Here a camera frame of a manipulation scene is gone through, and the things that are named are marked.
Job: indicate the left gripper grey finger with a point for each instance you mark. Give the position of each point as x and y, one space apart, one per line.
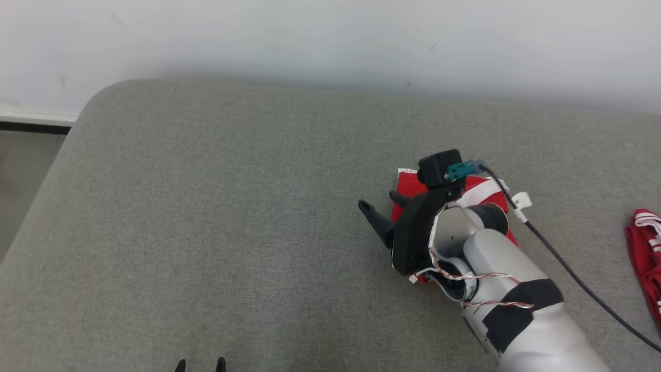
221 365
180 367

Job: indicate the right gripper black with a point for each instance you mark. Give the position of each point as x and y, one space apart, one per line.
413 232

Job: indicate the red garment with white parts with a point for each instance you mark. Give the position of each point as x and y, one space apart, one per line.
407 185

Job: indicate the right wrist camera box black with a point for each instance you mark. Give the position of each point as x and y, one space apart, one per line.
436 168

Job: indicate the white wall baseboard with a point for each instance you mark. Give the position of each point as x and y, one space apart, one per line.
31 120

